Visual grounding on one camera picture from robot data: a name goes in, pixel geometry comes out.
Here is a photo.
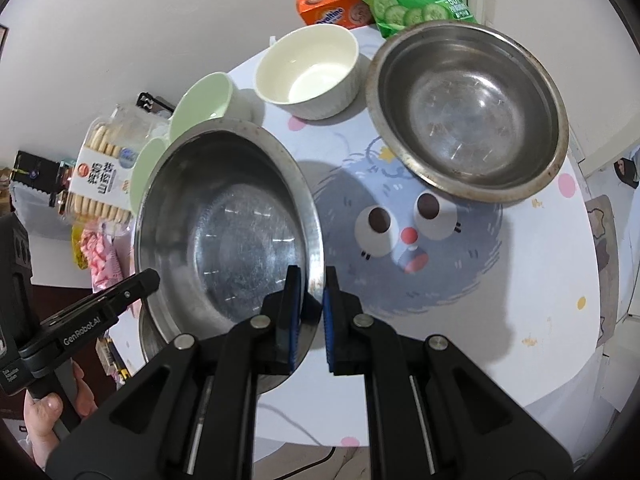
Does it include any small black box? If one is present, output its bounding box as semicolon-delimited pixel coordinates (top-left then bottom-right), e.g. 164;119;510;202
135;92;176;119

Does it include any white ceramic bowl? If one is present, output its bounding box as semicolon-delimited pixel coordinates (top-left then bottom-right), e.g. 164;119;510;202
255;26;361;121

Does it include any light green bowl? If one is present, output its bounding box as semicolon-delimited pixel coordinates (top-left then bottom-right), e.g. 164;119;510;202
167;72;254;147
128;136;172;217

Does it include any cartoon floor mat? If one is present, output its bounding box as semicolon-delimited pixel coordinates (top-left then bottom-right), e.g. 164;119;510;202
584;194;619;313

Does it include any orange biscuit box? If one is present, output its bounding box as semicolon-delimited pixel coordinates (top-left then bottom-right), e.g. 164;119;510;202
296;0;374;30

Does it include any black slipper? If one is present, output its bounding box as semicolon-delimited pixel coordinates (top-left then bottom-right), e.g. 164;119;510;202
613;156;640;184

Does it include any black box with label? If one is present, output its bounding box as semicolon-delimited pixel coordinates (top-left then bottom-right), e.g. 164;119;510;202
10;150;68;188

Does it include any silver foil bag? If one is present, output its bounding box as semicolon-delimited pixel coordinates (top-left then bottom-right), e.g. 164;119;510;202
9;180;76;218

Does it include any person's left hand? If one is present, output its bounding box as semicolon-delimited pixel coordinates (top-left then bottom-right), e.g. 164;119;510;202
22;362;99;466

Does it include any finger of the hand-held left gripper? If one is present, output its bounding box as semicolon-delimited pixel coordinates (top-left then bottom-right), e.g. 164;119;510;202
19;269;162;378

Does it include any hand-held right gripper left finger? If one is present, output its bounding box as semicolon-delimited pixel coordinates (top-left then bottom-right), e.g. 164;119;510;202
47;265;307;480

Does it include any pink candy packet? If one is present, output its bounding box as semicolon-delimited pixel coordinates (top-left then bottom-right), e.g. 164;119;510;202
80;227;124;295

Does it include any stainless steel bowl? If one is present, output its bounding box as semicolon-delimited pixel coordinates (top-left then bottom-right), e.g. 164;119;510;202
138;305;173;367
134;119;326;395
365;21;571;206

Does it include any clear biscuit tray pack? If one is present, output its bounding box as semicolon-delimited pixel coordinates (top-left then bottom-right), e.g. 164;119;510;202
59;103;174;234

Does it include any cartoon printed tablecloth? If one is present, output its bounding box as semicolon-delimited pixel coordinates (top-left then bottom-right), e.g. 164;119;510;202
220;20;622;467

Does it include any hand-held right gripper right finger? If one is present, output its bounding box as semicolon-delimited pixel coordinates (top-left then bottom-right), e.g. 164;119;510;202
323;267;572;480

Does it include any yellow snack packet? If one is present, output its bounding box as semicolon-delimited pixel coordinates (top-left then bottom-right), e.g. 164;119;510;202
71;223;97;269

